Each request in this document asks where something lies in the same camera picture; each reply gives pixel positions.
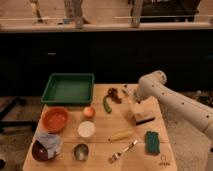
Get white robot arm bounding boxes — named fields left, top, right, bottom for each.
left=133, top=70, right=213, bottom=171

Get wooden block brush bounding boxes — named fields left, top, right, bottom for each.
left=133, top=112, right=155, bottom=125

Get red bowl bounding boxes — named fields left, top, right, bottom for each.
left=42, top=107, right=69, bottom=133

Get dark purple bowl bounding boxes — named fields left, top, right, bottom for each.
left=32, top=140, right=48, bottom=162

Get dark red grapes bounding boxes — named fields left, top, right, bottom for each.
left=107, top=88, right=122, bottom=104

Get green cucumber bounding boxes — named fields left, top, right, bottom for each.
left=103, top=96, right=112, bottom=114

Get peach apple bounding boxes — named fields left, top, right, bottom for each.
left=83, top=106, right=96, bottom=118

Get green plastic tray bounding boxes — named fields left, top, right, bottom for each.
left=41, top=73, right=94, bottom=106

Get white cup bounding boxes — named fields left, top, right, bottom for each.
left=78, top=121, right=95, bottom=139

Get small metal cup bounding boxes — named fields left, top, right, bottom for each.
left=74, top=143, right=89, bottom=161

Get silver fork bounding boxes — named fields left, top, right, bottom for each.
left=108, top=140, right=138, bottom=163

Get green sponge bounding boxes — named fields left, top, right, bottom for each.
left=145, top=131, right=160, bottom=155

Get black office chair base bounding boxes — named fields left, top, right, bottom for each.
left=0, top=97, right=38, bottom=133

